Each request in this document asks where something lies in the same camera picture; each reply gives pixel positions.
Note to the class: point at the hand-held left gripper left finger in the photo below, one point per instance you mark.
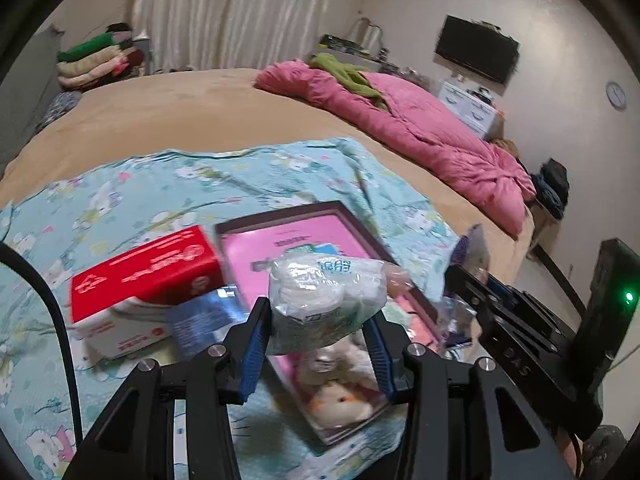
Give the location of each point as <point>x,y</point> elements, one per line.
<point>252,350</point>

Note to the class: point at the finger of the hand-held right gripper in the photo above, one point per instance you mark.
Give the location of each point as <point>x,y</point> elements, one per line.
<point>470,290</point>
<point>510,296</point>

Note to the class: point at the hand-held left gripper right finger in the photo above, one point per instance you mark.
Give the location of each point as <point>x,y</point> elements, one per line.
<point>380,360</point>

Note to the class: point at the white fluffy plush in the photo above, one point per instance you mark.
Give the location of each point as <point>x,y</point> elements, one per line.
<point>350,360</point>

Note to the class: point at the white blue snack packet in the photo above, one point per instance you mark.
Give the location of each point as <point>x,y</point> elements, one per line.
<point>470,255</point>

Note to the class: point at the white dark printed packet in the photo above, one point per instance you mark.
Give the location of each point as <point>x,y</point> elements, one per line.
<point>455,322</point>

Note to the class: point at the cream plush toy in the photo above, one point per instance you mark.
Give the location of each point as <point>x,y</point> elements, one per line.
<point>335,405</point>

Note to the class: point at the salmon cloth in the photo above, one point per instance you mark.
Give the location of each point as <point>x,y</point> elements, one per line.
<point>400,281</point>

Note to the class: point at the green printed tissue pack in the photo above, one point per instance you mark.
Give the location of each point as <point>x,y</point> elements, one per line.
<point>320,300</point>

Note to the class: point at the dark shallow box tray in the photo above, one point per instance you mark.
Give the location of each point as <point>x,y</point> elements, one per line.
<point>280,218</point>

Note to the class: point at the dark blue box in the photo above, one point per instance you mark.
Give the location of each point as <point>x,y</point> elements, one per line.
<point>205,315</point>

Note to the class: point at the pink book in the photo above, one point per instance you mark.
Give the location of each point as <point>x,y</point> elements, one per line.
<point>250,260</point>

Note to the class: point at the dark clothes pile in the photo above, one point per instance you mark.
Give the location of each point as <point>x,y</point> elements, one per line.
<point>552,185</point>

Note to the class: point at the red white tissue box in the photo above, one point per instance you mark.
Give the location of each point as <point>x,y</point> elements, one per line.
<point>145,265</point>

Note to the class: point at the yellow plush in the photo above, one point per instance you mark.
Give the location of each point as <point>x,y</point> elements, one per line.
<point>505,146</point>

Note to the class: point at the pink quilt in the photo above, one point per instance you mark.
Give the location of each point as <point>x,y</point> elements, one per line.
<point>425,125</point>

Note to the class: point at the white drawer cabinet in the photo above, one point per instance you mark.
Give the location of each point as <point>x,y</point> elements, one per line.
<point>467,105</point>

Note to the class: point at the light blue printed blanket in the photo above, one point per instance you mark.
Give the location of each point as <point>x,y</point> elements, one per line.
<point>150,185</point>

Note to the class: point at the tan bed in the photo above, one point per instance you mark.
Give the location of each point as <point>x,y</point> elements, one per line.
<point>200,105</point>

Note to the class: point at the green cloth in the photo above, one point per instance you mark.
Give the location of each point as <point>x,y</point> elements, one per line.
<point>345,72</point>

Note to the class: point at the arched table mirror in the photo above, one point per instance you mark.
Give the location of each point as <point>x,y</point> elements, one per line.
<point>367,35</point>

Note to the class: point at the dark patterned box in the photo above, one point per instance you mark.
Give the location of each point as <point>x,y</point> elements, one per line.
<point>340,44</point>

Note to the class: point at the dark floral pillow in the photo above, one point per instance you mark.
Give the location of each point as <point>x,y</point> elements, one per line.
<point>60,107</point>

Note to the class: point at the stack of folded clothes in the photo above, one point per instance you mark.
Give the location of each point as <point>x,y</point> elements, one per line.
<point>95,62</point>

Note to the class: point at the white curtain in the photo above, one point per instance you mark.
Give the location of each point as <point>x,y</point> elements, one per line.
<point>240,10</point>

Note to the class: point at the grey quilted headboard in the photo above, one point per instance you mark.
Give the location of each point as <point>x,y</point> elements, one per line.
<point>25,85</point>

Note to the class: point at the round wall clock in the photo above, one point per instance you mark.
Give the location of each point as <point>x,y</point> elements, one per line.
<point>616,95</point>

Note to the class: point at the black wall television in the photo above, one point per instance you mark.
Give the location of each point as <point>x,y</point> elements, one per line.
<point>477,50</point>

